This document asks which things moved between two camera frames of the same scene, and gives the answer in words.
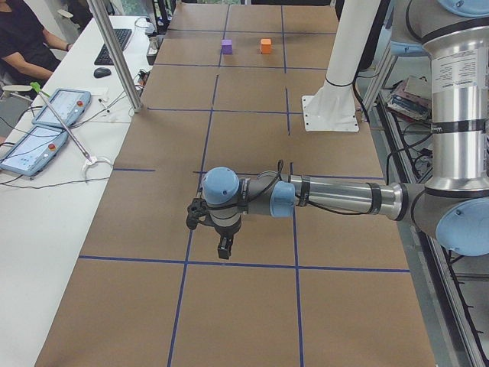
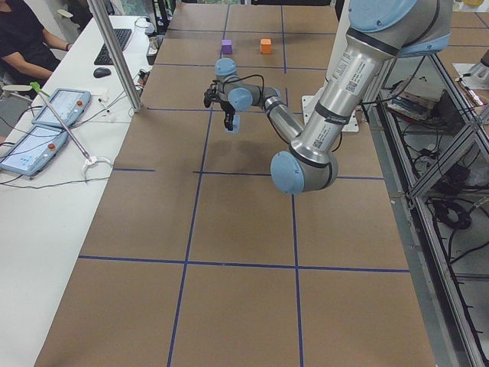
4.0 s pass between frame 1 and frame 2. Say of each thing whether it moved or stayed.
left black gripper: moved
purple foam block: stayed
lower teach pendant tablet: stayed
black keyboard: stayed
